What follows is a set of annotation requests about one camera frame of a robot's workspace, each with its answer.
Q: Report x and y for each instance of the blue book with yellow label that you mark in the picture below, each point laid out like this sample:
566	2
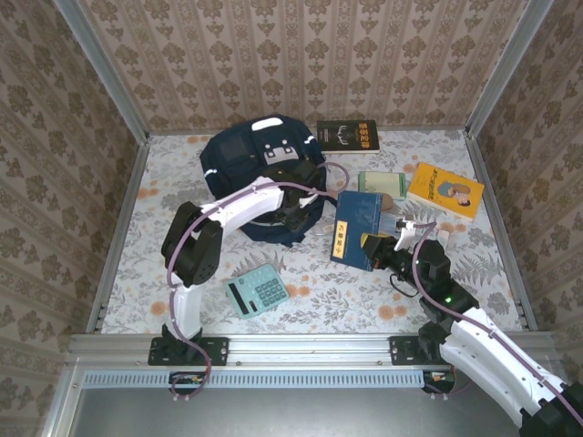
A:
355	218

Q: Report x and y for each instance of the black book with gold print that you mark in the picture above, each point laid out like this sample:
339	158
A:
348	136

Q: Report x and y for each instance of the navy blue backpack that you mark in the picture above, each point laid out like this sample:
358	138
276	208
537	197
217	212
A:
237	159

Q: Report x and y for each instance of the green spiral notebook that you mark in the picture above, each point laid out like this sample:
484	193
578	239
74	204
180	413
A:
380	184

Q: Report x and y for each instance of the yellow illustrated book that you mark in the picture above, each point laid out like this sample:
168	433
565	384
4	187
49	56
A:
448	191

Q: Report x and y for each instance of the teal calculator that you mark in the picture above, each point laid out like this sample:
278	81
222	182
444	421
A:
257	291

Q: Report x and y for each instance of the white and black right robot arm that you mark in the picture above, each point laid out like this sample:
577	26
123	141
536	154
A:
496	359

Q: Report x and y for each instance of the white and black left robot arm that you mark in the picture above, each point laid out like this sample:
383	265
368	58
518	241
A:
246	205

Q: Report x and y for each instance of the floral tablecloth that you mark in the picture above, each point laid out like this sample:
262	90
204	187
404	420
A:
319	318

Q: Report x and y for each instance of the grey metal panel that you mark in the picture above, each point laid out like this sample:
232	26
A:
296	414

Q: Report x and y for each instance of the aluminium side rail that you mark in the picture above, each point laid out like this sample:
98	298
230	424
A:
494	205
119	227

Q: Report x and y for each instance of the aluminium frame rail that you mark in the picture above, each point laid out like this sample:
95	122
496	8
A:
309	346

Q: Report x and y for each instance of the aluminium frame post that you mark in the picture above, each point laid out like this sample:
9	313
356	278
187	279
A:
110	77
506	68

